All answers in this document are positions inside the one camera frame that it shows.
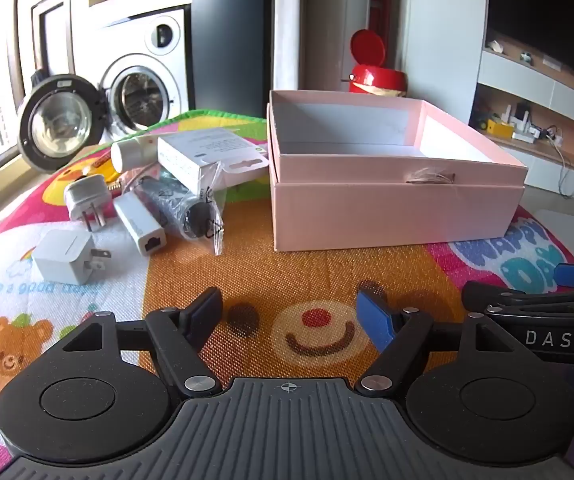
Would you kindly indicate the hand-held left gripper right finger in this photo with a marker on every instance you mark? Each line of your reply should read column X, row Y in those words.
column 374, row 320

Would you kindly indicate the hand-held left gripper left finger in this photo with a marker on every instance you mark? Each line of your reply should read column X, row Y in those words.
column 207, row 312

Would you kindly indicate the pink cardboard box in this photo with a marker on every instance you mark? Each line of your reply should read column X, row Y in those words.
column 392, row 210

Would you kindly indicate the black item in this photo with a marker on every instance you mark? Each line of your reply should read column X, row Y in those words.
column 177, row 200

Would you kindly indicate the white ethernet adapter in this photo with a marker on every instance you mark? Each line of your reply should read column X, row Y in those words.
column 134, row 220

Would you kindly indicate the white retail package box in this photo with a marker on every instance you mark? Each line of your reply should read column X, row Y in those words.
column 202, row 152

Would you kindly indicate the colourful cartoon play mat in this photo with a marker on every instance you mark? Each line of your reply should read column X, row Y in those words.
column 267, row 280

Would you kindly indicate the white cube plug charger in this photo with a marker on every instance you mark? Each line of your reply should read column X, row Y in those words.
column 62, row 257

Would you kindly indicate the white router device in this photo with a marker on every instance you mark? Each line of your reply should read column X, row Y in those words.
column 526, row 127

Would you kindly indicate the yellow toy vehicle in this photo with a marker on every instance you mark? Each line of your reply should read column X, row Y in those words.
column 496, row 126

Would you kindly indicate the white round plug charger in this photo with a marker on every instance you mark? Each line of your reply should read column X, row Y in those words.
column 82, row 195

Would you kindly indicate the white cylindrical device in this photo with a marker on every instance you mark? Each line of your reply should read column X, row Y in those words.
column 129, row 152

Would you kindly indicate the white television cabinet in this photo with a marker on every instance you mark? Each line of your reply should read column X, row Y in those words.
column 507, row 72

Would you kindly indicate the silver washing machine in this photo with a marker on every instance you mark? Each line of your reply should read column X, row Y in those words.
column 167, row 75

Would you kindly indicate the red pedal trash can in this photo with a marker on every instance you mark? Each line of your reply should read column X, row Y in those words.
column 374, row 77

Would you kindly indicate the dark framed door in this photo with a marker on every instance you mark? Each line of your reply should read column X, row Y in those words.
column 37, row 35

